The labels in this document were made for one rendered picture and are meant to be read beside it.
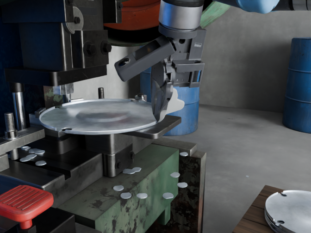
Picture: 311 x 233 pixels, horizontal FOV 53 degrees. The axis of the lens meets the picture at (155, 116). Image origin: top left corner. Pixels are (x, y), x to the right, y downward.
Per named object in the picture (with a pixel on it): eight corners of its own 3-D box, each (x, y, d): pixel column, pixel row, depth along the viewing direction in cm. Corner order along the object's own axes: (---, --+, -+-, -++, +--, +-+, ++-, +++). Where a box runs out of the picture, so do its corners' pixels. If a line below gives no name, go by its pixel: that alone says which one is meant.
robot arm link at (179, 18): (170, 7, 51) (153, -6, 57) (166, 34, 53) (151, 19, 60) (210, 8, 53) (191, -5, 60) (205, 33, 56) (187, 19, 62)
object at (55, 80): (109, 83, 84) (108, 63, 82) (55, 98, 67) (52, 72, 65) (64, 79, 91) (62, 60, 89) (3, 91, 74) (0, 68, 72)
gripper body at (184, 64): (199, 91, 63) (212, 32, 56) (159, 94, 60) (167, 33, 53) (184, 73, 69) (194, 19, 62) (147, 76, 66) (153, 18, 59)
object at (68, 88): (76, 92, 80) (75, 77, 79) (63, 95, 76) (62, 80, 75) (66, 90, 81) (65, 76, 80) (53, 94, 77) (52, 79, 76)
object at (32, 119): (98, 120, 86) (97, 104, 84) (58, 137, 73) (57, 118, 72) (72, 116, 90) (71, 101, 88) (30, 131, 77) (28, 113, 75)
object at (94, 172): (156, 140, 97) (156, 121, 95) (45, 216, 58) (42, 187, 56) (79, 126, 110) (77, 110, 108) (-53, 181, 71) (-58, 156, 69)
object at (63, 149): (111, 130, 87) (111, 119, 87) (60, 155, 70) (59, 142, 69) (67, 122, 94) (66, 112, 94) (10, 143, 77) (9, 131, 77)
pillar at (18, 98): (28, 130, 78) (22, 74, 74) (21, 133, 76) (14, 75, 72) (22, 129, 78) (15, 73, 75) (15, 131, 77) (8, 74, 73)
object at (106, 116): (183, 108, 81) (183, 105, 80) (121, 144, 56) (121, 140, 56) (93, 97, 93) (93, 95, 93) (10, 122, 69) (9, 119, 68)
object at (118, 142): (181, 168, 77) (183, 114, 73) (155, 194, 65) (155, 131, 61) (98, 150, 88) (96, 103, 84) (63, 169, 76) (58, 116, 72)
